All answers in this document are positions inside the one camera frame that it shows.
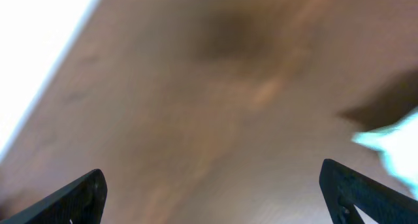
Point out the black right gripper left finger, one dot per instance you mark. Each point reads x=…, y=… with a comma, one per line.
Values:
x=79, y=202

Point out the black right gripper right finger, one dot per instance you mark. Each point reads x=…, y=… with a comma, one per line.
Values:
x=345, y=191

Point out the light teal pouch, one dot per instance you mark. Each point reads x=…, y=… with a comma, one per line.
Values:
x=396, y=145

